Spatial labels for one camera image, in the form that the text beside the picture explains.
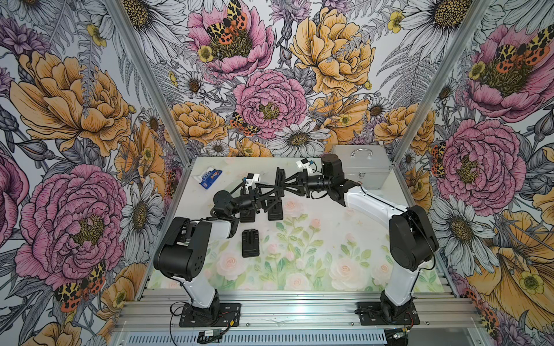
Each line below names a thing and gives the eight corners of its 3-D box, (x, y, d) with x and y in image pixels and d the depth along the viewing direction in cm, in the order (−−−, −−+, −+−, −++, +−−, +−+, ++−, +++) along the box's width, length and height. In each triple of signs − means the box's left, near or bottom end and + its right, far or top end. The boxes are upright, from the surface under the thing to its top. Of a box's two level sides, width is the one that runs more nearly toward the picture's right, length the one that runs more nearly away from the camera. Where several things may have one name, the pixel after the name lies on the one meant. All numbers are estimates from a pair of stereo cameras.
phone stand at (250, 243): (242, 257, 89) (241, 255, 87) (242, 233, 96) (242, 230, 94) (259, 255, 90) (259, 253, 88) (258, 231, 97) (257, 228, 95)
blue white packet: (198, 186, 113) (196, 182, 110) (210, 170, 120) (209, 165, 117) (209, 190, 111) (207, 185, 109) (221, 173, 119) (220, 168, 116)
